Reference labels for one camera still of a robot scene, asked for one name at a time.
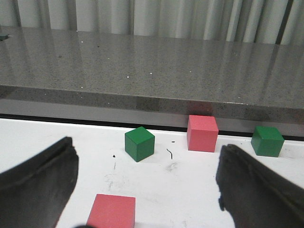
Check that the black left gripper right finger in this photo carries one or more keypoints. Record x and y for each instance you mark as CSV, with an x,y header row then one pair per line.
x,y
256,196

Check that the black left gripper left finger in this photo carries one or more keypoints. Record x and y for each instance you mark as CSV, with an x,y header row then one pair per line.
x,y
34,193

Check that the green cube centre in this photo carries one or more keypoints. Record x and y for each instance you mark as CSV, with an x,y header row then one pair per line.
x,y
267,141

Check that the green cube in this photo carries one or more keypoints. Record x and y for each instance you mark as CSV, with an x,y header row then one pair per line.
x,y
267,141
139,143

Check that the pink cube near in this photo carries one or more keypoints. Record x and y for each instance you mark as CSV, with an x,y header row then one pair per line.
x,y
112,211

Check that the pink cube by counter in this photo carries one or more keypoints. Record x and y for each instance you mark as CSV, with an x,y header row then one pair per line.
x,y
202,133

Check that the grey stone counter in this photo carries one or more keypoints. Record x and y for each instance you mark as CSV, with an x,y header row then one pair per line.
x,y
90,76

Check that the green cube far left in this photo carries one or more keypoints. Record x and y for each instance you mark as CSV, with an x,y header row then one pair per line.
x,y
139,143

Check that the grey curtain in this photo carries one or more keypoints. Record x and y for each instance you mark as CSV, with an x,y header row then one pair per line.
x,y
260,21

